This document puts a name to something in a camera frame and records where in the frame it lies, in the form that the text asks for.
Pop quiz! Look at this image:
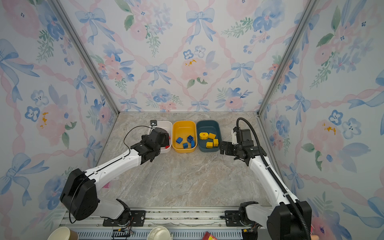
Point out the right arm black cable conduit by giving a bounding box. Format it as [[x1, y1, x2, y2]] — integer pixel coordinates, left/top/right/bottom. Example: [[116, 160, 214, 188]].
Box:
[[236, 117, 313, 240]]

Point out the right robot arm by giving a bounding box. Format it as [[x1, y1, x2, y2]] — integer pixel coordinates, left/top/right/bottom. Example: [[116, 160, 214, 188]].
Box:
[[220, 142, 312, 240]]

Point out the yellow plastic container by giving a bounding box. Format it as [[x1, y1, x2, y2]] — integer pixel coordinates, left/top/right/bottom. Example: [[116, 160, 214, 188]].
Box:
[[172, 121, 198, 154]]

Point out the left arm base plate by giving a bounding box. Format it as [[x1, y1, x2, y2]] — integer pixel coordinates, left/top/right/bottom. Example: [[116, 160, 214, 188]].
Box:
[[103, 210, 147, 227]]

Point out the red packet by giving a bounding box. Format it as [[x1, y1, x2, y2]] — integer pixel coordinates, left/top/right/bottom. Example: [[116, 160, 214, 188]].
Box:
[[202, 232, 218, 240]]

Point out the white bowl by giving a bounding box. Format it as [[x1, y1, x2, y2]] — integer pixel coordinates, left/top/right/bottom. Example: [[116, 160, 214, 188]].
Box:
[[147, 226, 174, 240]]

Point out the right aluminium corner post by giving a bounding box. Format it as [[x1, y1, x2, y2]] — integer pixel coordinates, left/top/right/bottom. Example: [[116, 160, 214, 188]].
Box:
[[257, 0, 318, 118]]

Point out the white plastic container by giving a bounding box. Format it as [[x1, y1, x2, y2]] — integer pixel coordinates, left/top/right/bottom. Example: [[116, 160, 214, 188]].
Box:
[[155, 120, 174, 154]]

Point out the yellow duck lego piece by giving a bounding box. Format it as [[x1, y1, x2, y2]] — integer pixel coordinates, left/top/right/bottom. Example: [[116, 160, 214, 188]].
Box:
[[199, 132, 209, 140]]

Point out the aluminium mounting rail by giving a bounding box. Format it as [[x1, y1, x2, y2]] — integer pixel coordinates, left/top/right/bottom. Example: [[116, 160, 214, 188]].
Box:
[[60, 206, 239, 230]]

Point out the yellow lego brick cube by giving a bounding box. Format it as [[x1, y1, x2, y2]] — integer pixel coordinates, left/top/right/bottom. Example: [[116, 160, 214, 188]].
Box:
[[206, 142, 214, 149]]

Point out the dark teal plastic container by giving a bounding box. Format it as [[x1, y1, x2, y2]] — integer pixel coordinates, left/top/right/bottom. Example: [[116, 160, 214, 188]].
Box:
[[197, 120, 222, 153]]

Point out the paper cup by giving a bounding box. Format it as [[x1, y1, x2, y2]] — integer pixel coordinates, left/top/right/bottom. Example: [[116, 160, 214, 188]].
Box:
[[48, 227, 79, 240]]

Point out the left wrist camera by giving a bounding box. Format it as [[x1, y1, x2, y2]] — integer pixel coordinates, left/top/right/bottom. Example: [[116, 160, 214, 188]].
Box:
[[150, 120, 158, 128]]

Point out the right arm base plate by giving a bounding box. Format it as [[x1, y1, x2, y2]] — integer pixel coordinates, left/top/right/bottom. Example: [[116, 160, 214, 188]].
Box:
[[223, 210, 247, 227]]

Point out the yellow lego brick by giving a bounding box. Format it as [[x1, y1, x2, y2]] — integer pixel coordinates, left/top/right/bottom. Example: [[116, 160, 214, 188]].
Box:
[[213, 139, 219, 147], [208, 133, 216, 139]]

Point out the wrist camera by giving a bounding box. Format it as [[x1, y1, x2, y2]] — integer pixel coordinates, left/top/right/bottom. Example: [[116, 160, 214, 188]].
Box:
[[232, 127, 252, 144], [150, 120, 158, 128]]

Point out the aluminium corner post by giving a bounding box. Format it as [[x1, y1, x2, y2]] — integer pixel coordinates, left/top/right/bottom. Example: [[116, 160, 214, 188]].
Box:
[[257, 0, 318, 118], [48, 0, 120, 115]]

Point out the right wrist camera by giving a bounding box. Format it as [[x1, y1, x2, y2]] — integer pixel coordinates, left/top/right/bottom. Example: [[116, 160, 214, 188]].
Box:
[[232, 127, 252, 144]]

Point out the left aluminium corner post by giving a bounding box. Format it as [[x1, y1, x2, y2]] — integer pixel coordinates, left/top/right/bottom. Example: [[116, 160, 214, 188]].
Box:
[[48, 0, 120, 115]]

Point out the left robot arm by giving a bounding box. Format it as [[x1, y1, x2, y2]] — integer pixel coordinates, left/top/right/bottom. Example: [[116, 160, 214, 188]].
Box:
[[60, 128, 170, 226]]

